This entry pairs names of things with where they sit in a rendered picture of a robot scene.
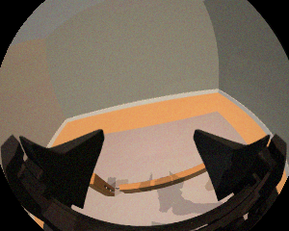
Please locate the wooden post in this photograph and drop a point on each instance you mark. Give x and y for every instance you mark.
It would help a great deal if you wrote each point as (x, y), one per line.
(101, 186)

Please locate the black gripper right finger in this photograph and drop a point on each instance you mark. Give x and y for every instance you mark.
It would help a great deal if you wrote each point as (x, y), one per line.
(226, 161)

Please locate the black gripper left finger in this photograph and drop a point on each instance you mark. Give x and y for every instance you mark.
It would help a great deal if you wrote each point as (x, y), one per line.
(69, 165)

